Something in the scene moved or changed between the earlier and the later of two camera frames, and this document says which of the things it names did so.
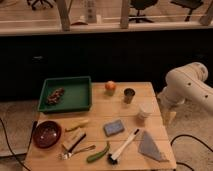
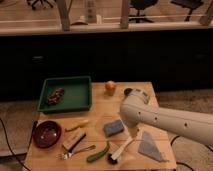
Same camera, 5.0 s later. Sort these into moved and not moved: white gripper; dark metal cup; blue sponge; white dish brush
Moved: white gripper
Not moved: white dish brush; dark metal cup; blue sponge
